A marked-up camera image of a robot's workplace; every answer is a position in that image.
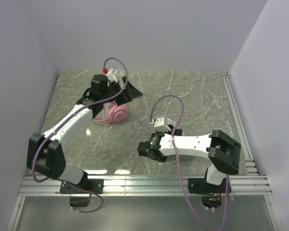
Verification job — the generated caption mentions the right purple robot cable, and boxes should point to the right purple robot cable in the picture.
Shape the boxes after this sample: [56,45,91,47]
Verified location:
[149,94,232,231]

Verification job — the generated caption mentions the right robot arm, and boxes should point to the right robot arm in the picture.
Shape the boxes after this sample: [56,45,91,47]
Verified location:
[137,124,241,186]

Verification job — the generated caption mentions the aluminium rail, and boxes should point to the aluminium rail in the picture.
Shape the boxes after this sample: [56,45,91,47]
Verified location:
[222,72,259,175]
[18,175,272,196]

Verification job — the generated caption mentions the white headphones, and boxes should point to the white headphones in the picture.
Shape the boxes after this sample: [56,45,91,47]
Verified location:
[156,115,193,167]

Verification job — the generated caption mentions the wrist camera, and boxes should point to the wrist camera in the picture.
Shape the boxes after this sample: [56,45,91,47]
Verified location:
[103,67,119,83]
[152,115,170,128]

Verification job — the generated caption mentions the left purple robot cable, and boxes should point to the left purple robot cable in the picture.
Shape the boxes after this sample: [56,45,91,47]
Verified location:
[31,57,129,213]

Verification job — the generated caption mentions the pink headphones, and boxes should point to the pink headphones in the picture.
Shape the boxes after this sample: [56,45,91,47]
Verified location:
[93,101,128,124]

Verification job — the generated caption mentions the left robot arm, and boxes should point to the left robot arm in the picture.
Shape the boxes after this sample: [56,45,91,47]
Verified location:
[26,74,143,190]

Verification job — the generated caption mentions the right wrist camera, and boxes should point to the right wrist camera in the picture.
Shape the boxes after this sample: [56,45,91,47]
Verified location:
[152,115,170,128]

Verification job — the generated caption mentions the front aluminium rail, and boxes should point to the front aluminium rail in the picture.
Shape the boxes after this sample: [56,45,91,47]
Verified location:
[18,175,272,196]

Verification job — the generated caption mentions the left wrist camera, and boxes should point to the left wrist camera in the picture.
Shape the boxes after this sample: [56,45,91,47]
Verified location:
[103,67,119,83]

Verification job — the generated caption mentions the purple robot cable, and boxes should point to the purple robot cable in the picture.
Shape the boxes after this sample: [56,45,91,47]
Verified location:
[31,57,129,213]
[149,94,232,231]

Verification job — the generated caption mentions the right aluminium rail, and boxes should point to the right aluminium rail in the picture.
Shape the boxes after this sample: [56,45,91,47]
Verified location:
[222,72,259,175]

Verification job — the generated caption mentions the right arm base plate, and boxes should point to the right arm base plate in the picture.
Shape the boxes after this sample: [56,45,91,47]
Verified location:
[187,178,208,194]

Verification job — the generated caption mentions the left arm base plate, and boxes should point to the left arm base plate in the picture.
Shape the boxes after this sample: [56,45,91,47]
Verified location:
[59,179,104,194]

